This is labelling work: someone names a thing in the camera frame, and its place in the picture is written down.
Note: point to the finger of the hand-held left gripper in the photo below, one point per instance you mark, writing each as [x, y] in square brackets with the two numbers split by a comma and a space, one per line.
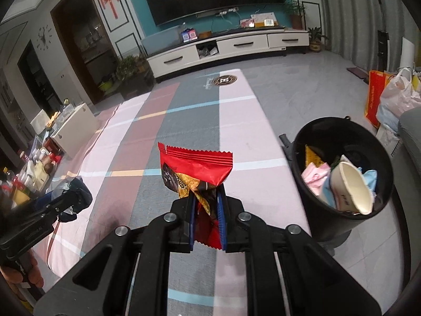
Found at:
[49, 201]

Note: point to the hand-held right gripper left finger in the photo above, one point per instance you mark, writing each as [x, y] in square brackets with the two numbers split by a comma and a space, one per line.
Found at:
[191, 217]

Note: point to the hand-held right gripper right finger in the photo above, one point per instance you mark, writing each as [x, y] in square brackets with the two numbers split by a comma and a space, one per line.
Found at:
[223, 219]

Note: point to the red snack packet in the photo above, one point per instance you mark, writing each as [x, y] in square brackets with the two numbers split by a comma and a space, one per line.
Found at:
[197, 168]

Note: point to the black trash bin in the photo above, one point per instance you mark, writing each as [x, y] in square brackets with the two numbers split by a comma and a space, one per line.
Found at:
[329, 223]

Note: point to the person's left hand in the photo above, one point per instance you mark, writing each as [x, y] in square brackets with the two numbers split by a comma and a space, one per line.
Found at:
[34, 270]

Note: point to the cluster of bottles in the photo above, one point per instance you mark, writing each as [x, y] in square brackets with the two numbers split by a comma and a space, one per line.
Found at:
[33, 171]

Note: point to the white storage box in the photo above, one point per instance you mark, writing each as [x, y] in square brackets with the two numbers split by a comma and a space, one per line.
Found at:
[77, 128]

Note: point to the checked tablecloth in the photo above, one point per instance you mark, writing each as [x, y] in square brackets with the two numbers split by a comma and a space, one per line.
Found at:
[197, 121]

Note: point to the yellow snack packet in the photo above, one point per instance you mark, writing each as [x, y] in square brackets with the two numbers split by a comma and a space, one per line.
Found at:
[312, 158]

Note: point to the green plant pot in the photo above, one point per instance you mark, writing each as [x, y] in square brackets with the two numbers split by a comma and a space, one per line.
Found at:
[106, 86]

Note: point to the white paper cup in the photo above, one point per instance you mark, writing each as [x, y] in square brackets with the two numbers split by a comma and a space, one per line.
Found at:
[348, 184]

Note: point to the light blue packet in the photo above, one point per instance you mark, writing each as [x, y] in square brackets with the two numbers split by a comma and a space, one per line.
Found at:
[369, 179]

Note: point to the leafy potted plant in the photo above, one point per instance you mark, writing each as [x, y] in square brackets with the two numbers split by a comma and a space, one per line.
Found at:
[128, 67]

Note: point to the white television cabinet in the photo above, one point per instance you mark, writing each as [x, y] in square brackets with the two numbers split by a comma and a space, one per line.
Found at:
[236, 44]

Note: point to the glass tank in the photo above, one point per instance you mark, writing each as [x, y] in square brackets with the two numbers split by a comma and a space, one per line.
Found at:
[161, 41]

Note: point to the red shopping bag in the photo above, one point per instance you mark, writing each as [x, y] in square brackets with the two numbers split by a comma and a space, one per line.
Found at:
[375, 95]

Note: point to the red picture card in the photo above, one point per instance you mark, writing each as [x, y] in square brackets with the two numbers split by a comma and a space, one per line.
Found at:
[247, 23]

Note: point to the dark floor mat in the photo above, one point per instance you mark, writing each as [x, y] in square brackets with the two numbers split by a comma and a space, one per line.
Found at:
[358, 73]

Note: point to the small potted plant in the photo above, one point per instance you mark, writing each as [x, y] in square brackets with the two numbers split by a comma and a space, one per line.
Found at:
[316, 39]

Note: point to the grey sofa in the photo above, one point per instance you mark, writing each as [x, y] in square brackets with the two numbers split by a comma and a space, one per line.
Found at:
[411, 144]

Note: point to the white display card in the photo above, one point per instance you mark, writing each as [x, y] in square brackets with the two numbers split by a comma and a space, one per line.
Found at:
[263, 18]

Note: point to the white plastic bag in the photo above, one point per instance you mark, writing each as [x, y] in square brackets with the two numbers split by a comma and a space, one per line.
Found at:
[399, 95]

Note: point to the tall potted plant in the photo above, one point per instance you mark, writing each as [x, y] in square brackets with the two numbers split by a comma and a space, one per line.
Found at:
[294, 11]

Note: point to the black floor lamp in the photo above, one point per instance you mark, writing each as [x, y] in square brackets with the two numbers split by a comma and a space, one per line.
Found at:
[381, 42]

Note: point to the black wall clock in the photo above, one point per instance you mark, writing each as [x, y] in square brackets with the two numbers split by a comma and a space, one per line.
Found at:
[43, 37]

